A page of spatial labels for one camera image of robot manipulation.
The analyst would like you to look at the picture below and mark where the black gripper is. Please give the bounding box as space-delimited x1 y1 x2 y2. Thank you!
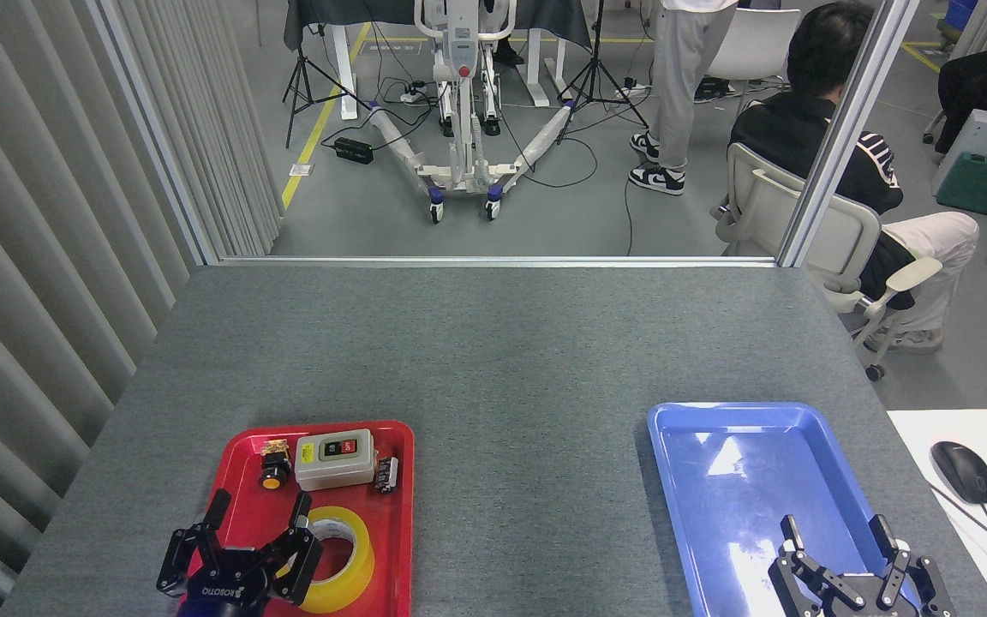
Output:
769 514 955 617
157 488 324 617

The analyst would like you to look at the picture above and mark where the yellow tape roll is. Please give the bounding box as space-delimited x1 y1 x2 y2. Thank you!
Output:
284 506 376 614

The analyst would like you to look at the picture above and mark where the black orange push button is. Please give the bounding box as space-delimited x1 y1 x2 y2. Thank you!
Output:
259 440 294 492

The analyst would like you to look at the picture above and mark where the blue plastic tray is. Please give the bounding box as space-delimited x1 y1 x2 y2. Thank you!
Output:
647 402 923 617

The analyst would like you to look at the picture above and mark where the red plastic tray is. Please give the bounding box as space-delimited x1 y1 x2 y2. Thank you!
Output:
176 420 416 617

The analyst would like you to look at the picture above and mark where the black computer mouse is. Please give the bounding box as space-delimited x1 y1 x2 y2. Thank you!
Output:
930 441 987 505

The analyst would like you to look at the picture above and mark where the white office chair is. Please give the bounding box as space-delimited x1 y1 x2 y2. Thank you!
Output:
710 142 944 382

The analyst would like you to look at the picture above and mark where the seated person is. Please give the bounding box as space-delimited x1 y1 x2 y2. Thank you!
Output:
729 2 980 354

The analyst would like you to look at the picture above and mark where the black tripod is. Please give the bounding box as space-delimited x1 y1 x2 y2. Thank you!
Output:
558 0 650 142
282 0 374 148

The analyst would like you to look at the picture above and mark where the white stand on wheels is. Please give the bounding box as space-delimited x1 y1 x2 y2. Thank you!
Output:
369 0 580 225

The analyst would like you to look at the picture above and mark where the person in black trousers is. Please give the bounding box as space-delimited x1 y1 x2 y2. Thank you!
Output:
924 39 987 164

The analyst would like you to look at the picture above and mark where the standing person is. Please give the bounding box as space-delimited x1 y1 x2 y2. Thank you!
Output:
628 0 739 196

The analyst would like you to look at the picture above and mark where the white plastic chair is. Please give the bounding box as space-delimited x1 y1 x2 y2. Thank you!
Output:
703 9 803 105

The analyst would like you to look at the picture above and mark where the black cloth covered desk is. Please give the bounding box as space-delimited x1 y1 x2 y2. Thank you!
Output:
284 0 593 121

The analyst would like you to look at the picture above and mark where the grey switch box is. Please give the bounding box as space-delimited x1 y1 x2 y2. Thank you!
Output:
294 428 377 492

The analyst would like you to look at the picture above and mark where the black mouse cable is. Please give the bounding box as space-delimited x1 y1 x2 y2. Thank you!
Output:
926 480 987 577

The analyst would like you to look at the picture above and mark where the silver frame rail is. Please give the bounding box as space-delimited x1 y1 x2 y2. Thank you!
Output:
218 255 781 268

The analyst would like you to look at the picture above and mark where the silver frame post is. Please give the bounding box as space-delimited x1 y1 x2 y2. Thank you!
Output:
87 0 222 267
776 0 923 268

